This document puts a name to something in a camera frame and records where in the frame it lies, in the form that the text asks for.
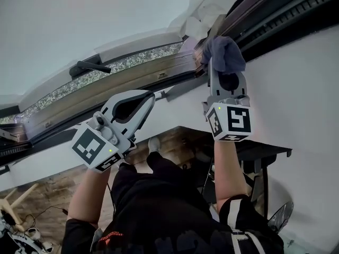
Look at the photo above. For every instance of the person's right shoe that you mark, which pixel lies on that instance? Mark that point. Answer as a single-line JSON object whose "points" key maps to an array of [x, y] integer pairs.
{"points": [[154, 144]]}

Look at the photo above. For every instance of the person's left forearm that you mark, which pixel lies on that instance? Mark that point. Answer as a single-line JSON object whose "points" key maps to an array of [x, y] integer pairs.
{"points": [[84, 194]]}

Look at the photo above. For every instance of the small metal strike plate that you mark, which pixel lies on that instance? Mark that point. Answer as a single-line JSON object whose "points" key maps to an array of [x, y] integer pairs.
{"points": [[47, 125], [162, 75]]}

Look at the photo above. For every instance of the blue-grey cleaning cloth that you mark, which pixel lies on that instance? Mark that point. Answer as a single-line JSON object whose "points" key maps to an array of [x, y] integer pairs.
{"points": [[225, 54]]}

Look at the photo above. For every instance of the black desk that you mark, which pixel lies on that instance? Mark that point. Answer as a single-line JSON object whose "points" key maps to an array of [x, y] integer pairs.
{"points": [[265, 148]]}

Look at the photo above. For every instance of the person's right forearm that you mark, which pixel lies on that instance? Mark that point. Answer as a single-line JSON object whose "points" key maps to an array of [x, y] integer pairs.
{"points": [[229, 171]]}

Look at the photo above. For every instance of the light wooden stool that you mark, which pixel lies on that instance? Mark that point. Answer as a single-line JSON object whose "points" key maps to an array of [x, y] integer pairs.
{"points": [[6, 208]]}

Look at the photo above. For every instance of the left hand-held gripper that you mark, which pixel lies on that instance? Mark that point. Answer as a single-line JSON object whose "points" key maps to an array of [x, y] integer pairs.
{"points": [[91, 147]]}

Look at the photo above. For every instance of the grey open window sash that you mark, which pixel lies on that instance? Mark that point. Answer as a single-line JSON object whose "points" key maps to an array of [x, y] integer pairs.
{"points": [[137, 46]]}

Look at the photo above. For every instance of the white and black equipment pile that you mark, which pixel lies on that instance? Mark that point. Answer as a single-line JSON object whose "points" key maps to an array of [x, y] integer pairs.
{"points": [[21, 242]]}

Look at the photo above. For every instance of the person's black clothing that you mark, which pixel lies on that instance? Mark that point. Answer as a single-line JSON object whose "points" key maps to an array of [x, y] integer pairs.
{"points": [[164, 208]]}

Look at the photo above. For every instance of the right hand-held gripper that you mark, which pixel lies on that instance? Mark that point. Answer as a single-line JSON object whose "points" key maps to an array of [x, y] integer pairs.
{"points": [[233, 120]]}

